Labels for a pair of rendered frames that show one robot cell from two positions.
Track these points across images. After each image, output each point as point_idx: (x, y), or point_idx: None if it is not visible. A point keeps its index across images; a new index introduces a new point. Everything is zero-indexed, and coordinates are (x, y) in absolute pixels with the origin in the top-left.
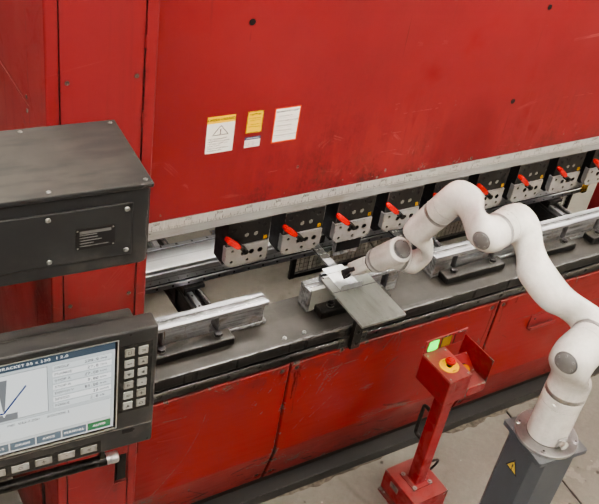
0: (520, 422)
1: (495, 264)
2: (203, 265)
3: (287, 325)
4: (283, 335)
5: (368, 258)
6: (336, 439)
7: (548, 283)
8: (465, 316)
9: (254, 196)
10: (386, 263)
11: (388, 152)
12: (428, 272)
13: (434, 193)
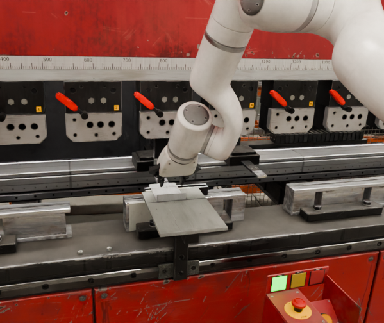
0: None
1: (370, 207)
2: (31, 179)
3: (95, 241)
4: (82, 250)
5: (168, 142)
6: None
7: None
8: (335, 264)
9: (9, 45)
10: (179, 138)
11: (197, 20)
12: (288, 209)
13: (271, 90)
